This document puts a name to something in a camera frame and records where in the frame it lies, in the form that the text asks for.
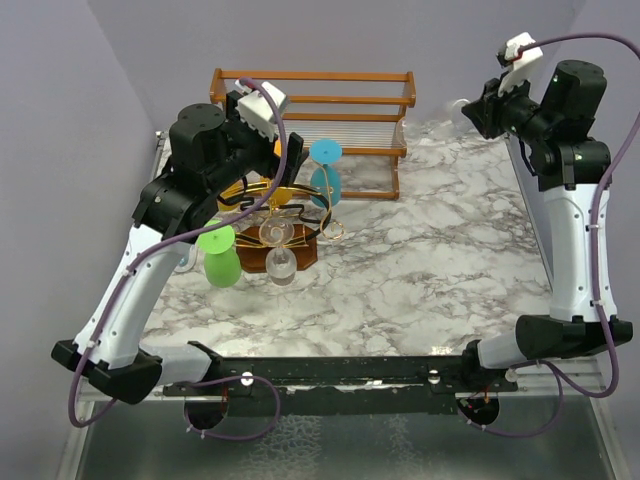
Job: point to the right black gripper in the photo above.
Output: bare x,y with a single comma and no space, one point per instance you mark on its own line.
485,110

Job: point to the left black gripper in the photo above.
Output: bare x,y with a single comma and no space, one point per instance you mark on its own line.
270,165

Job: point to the blue plastic wine glass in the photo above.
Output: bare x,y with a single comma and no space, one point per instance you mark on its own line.
325,153

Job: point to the orange wine glass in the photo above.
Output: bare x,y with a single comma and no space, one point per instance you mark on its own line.
231,197
281,195

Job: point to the gold wire wine glass rack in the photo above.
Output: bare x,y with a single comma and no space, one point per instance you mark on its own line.
292,222

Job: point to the clear glass cup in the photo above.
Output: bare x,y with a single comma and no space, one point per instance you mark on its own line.
280,261

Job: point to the green plastic wine glass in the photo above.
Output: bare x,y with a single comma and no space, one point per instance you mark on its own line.
221,263

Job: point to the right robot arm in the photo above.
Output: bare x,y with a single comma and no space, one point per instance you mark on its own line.
570,167

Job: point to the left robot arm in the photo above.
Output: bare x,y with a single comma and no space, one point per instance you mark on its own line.
212,148

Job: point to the wooden shelf rack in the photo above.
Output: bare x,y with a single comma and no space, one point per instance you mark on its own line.
362,111

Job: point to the blue packaged item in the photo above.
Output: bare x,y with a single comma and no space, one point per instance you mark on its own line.
187,262

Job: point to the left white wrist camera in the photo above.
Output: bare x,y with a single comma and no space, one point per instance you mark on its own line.
255,111

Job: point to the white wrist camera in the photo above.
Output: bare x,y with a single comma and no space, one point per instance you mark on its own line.
517,62
255,111

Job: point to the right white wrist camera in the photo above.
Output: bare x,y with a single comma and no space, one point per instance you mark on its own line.
517,62

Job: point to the black base frame bar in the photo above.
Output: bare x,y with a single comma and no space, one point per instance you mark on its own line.
327,386

